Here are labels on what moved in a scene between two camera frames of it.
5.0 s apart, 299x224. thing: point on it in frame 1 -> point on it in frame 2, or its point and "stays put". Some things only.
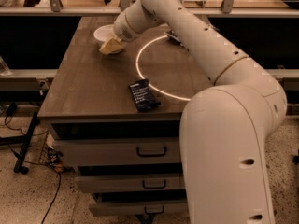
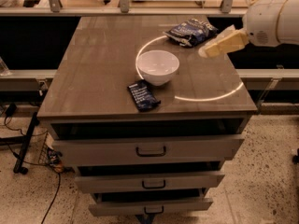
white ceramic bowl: [104, 34] -> [156, 66]
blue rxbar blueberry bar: [143, 96] stays put
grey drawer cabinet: [117, 120] stays put
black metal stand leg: [20, 168] stays put
